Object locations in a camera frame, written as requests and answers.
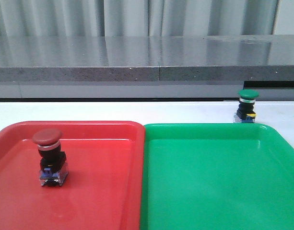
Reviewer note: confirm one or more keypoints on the red mushroom push button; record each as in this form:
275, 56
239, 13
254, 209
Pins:
53, 163

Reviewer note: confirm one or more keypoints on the grey stone counter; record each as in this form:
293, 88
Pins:
142, 68

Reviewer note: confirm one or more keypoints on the green plastic tray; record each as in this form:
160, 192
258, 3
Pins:
217, 177

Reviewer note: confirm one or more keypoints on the red plastic tray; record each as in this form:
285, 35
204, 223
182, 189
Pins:
101, 192

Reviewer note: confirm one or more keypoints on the green mushroom push button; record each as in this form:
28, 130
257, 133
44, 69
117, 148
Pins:
245, 112

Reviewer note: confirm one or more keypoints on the grey curtain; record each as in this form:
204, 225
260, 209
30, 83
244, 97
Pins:
136, 17

